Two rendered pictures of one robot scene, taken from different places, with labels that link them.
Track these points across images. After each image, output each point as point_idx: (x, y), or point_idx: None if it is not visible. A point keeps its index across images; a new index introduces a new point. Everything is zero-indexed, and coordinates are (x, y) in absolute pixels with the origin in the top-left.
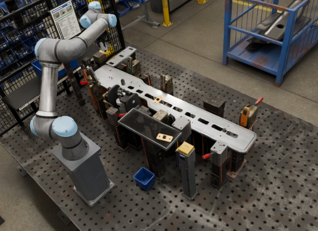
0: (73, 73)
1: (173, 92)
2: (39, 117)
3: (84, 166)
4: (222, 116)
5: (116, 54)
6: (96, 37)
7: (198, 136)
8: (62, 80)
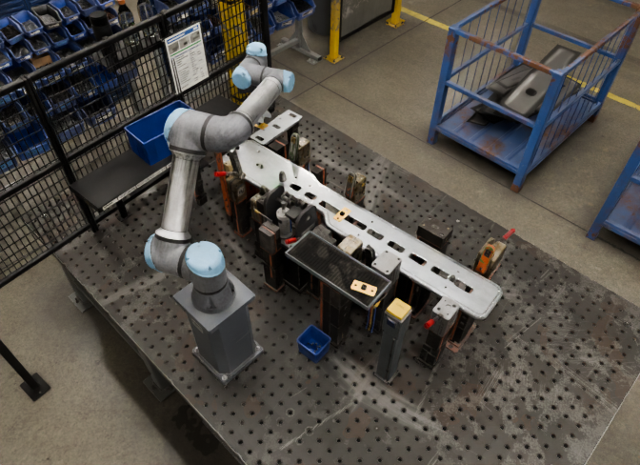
0: None
1: None
2: (163, 240)
3: (227, 323)
4: (445, 250)
5: None
6: (264, 111)
7: (406, 281)
8: None
